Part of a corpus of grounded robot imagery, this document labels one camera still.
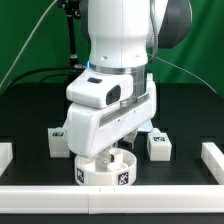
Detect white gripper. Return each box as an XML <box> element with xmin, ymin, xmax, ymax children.
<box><xmin>67</xmin><ymin>74</ymin><xmax>156</xmax><ymax>166</ymax></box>

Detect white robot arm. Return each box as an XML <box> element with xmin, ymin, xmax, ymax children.
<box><xmin>66</xmin><ymin>0</ymin><xmax>192</xmax><ymax>158</ymax></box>

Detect white marker board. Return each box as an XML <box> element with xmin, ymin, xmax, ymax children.
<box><xmin>138</xmin><ymin>120</ymin><xmax>153</xmax><ymax>132</ymax></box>

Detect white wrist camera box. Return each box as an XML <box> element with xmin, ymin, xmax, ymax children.
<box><xmin>66</xmin><ymin>69</ymin><xmax>133</xmax><ymax>109</ymax></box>

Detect white front fence rail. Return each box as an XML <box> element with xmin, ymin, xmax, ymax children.
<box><xmin>0</xmin><ymin>185</ymin><xmax>224</xmax><ymax>214</ymax></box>

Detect white fence rail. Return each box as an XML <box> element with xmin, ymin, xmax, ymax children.
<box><xmin>0</xmin><ymin>143</ymin><xmax>13</xmax><ymax>176</ymax></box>
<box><xmin>0</xmin><ymin>185</ymin><xmax>224</xmax><ymax>214</ymax></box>
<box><xmin>201</xmin><ymin>142</ymin><xmax>224</xmax><ymax>185</ymax></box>

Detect white right fence rail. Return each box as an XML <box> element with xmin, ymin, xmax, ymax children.
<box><xmin>201</xmin><ymin>142</ymin><xmax>224</xmax><ymax>185</ymax></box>

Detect white left fence rail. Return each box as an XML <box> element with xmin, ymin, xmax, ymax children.
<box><xmin>0</xmin><ymin>143</ymin><xmax>13</xmax><ymax>176</ymax></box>

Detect black cables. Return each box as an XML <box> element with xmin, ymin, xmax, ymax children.
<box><xmin>0</xmin><ymin>66</ymin><xmax>88</xmax><ymax>98</ymax></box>

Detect black camera stand pole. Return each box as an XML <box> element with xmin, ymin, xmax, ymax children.
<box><xmin>57</xmin><ymin>0</ymin><xmax>83</xmax><ymax>84</ymax></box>

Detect grey cable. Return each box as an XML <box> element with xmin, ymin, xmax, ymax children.
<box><xmin>0</xmin><ymin>0</ymin><xmax>59</xmax><ymax>91</ymax></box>

